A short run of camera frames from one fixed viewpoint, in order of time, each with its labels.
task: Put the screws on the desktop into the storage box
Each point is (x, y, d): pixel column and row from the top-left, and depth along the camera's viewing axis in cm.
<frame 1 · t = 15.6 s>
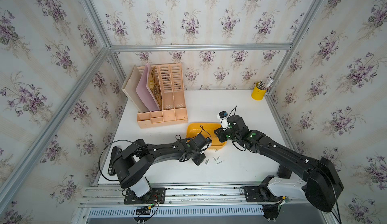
left hand: (203, 158, 85), fingers open
right hand: (216, 131, 82), fingers closed
yellow plastic storage box: (206, 129, 85), point 13 cm above the table
yellow pen holder cup: (258, 94, 114), point 6 cm above the table
beige folder: (129, 87, 84), point 29 cm above the table
pink folder: (147, 103, 93), point 17 cm above the table
silver screw pair: (216, 160, 88), on the table
pens in cup: (265, 86, 109), point 13 cm above the table

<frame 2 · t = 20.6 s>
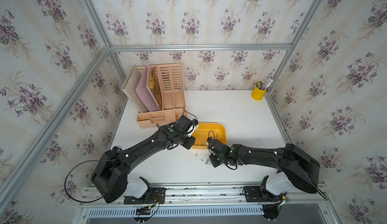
left hand: (193, 141, 82), fingers open
right hand: (213, 159, 86), fingers closed
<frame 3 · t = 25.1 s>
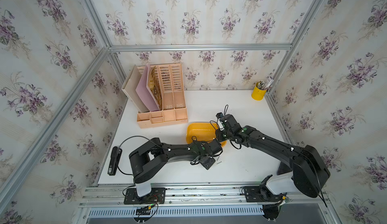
left hand: (209, 163, 84), fingers closed
right hand: (218, 132, 86), fingers closed
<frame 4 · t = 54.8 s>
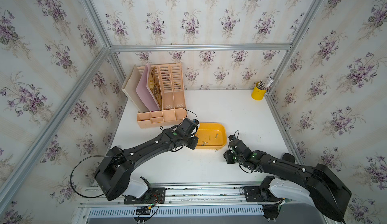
left hand: (197, 142, 83), fingers open
right hand: (226, 155, 86), fingers open
